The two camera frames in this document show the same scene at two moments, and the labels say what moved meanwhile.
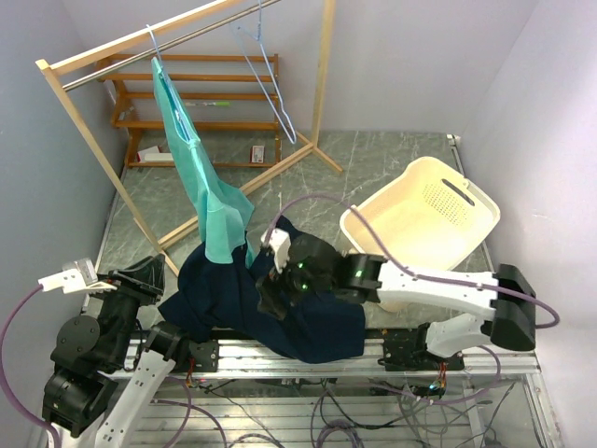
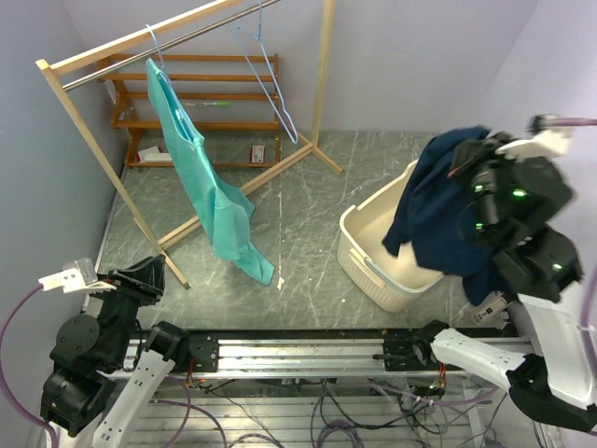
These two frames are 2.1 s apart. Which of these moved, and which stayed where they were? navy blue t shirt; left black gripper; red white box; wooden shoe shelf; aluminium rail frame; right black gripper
Moved: navy blue t shirt; right black gripper
Stayed: red white box; left black gripper; aluminium rail frame; wooden shoe shelf
